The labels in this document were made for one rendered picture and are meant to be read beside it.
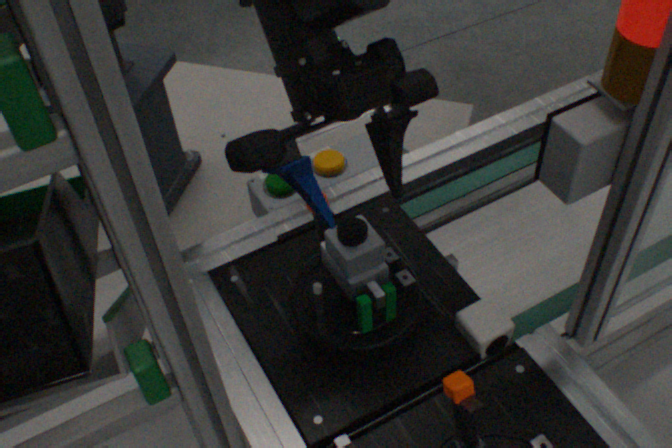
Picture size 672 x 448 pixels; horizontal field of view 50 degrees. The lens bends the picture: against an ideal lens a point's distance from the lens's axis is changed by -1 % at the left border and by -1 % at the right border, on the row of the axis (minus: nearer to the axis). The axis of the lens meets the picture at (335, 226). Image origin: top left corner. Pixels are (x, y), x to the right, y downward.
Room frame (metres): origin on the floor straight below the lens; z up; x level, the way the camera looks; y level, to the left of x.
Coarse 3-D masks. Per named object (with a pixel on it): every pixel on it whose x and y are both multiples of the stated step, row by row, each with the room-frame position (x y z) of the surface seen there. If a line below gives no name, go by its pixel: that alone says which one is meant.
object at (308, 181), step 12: (264, 168) 0.45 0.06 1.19; (276, 168) 0.43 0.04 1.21; (288, 168) 0.43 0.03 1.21; (300, 168) 0.43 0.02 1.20; (288, 180) 0.45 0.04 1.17; (300, 180) 0.43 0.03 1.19; (312, 180) 0.43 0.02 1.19; (300, 192) 0.44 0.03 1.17; (312, 192) 0.43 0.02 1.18; (312, 204) 0.43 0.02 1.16; (324, 204) 0.43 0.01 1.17; (324, 216) 0.42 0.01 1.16
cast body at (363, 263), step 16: (352, 224) 0.46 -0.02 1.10; (368, 224) 0.47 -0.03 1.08; (336, 240) 0.45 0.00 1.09; (352, 240) 0.45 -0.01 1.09; (368, 240) 0.45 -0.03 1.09; (336, 256) 0.45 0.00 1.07; (352, 256) 0.43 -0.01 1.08; (368, 256) 0.44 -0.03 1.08; (384, 256) 0.45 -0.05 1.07; (336, 272) 0.45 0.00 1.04; (352, 272) 0.43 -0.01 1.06; (368, 272) 0.44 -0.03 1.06; (384, 272) 0.44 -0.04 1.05; (352, 288) 0.42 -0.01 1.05; (368, 288) 0.43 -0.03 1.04; (384, 304) 0.42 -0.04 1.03
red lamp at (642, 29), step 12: (624, 0) 0.44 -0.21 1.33; (636, 0) 0.43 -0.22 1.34; (648, 0) 0.42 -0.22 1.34; (660, 0) 0.42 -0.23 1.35; (624, 12) 0.44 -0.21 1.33; (636, 12) 0.43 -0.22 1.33; (648, 12) 0.42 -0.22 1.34; (660, 12) 0.42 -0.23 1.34; (624, 24) 0.43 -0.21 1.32; (636, 24) 0.42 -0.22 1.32; (648, 24) 0.42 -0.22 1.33; (660, 24) 0.41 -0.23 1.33; (624, 36) 0.43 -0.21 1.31; (636, 36) 0.42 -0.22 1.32; (648, 36) 0.42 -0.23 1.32; (660, 36) 0.41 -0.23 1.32
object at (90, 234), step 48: (48, 192) 0.29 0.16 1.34; (0, 240) 0.37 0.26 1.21; (48, 240) 0.23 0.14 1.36; (96, 240) 0.34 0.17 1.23; (0, 288) 0.21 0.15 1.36; (48, 288) 0.21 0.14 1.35; (0, 336) 0.20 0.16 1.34; (48, 336) 0.20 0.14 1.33; (0, 384) 0.18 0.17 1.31; (48, 384) 0.19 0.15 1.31
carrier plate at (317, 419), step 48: (384, 240) 0.55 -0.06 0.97; (240, 288) 0.49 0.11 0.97; (288, 288) 0.49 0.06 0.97; (432, 288) 0.47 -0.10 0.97; (288, 336) 0.43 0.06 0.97; (432, 336) 0.41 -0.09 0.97; (288, 384) 0.37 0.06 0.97; (336, 384) 0.36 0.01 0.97; (384, 384) 0.36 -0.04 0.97; (432, 384) 0.36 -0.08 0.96; (336, 432) 0.31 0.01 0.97
